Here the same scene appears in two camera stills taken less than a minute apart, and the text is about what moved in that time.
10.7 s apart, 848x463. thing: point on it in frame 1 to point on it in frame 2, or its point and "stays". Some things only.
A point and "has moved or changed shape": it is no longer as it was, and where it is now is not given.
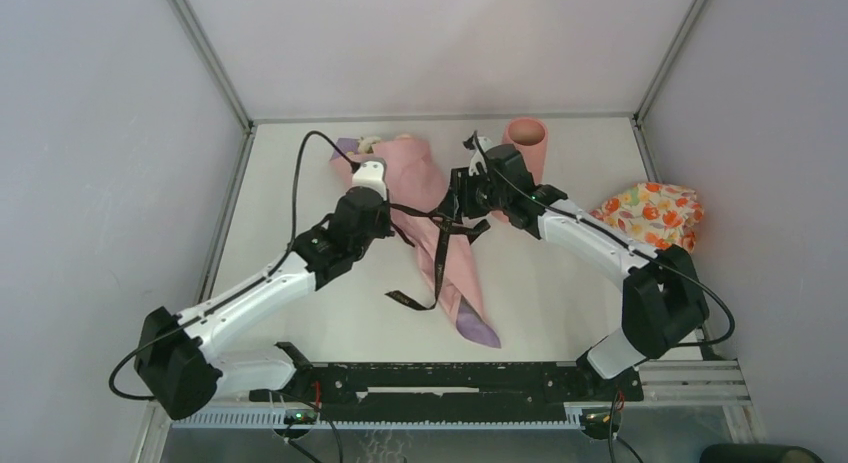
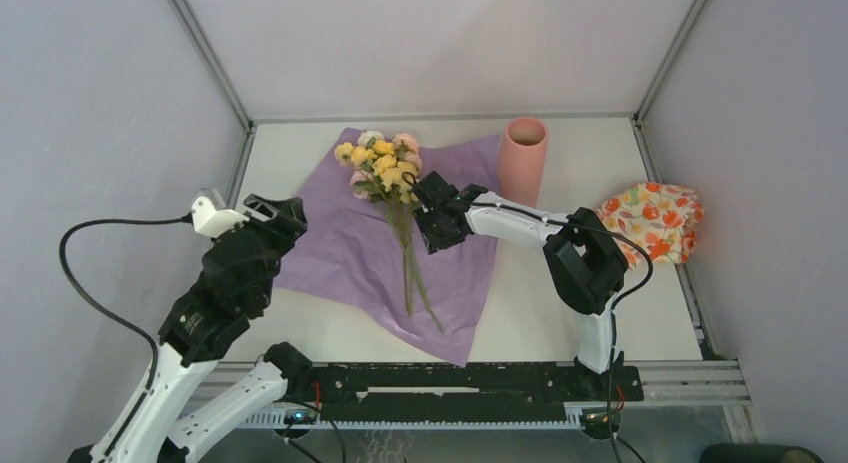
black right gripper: (461, 183) to (433, 242)
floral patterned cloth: (664, 214) stays
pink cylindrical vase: (529, 135) stays
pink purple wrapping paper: (416, 186) has moved or changed shape
